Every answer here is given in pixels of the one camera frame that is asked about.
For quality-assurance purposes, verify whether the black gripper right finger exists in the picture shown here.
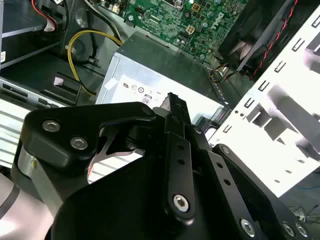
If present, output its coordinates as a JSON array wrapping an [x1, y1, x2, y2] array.
[[186, 117, 312, 240]]

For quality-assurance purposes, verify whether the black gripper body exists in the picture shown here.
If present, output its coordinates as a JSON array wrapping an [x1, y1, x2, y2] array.
[[49, 149, 245, 240]]

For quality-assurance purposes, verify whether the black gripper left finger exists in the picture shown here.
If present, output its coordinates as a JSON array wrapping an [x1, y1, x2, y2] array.
[[11, 92, 197, 227]]

